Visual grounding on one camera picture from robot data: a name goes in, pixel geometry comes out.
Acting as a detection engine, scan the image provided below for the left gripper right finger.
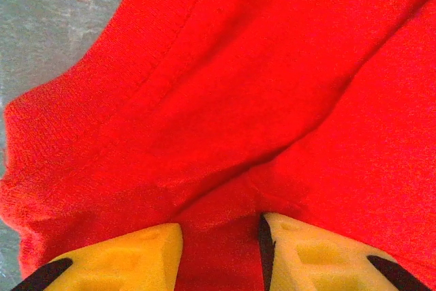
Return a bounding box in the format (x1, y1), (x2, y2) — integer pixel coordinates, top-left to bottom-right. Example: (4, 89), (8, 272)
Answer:
(258, 212), (434, 291)

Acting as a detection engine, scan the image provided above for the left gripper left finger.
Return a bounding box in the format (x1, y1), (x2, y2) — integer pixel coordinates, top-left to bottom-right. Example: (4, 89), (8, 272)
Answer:
(12, 221), (184, 291)

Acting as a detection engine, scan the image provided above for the red t-shirt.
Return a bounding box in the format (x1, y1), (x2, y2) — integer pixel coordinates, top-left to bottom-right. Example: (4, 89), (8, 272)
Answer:
(0, 0), (436, 291)

